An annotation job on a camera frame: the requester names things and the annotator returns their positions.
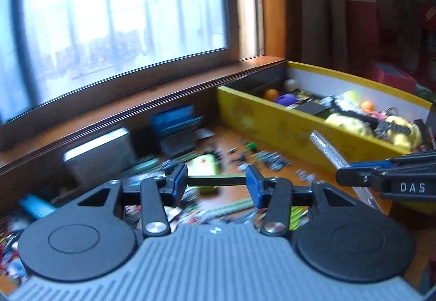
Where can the purple toy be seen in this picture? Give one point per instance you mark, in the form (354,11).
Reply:
(286,99)

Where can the black box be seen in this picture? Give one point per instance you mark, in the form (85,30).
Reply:
(313,109)

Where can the orange ball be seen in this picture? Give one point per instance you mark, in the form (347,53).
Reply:
(368,106)
(271,95)

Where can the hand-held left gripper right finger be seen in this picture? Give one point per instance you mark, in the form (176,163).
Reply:
(253,185)

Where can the teal utility knife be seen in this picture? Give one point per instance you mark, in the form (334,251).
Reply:
(35,206)

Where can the brown curtain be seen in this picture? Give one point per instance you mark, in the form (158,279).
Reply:
(316,1)

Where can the scattered small toy bricks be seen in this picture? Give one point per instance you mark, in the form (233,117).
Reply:
(265,159)

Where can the yellow cardboard box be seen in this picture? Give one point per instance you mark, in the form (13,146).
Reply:
(272,123)

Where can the yellow-green fuzzy ball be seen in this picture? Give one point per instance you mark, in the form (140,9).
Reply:
(351,98)

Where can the blue card holder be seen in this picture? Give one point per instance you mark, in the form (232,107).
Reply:
(173,118)

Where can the white ball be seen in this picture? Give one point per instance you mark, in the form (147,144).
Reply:
(290,84)

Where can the silver patterned strip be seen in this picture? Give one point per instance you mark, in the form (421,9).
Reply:
(325,149)

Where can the yellow plush toy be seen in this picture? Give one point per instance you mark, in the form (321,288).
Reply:
(344,125)
(405,134)

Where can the window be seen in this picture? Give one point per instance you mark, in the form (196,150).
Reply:
(119,14)

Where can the red box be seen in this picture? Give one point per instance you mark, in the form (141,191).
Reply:
(395,77)

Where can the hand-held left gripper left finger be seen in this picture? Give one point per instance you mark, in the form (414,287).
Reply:
(180,181)

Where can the white carton box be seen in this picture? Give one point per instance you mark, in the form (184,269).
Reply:
(98,154)

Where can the black red standing fan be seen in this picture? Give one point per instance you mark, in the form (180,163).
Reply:
(417,11)

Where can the wooden window sill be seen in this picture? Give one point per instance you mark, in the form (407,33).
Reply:
(153,86)

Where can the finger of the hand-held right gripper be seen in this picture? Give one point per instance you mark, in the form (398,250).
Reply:
(354,177)
(371,164)

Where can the lime green plastic case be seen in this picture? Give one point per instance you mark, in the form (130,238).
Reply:
(204,168)

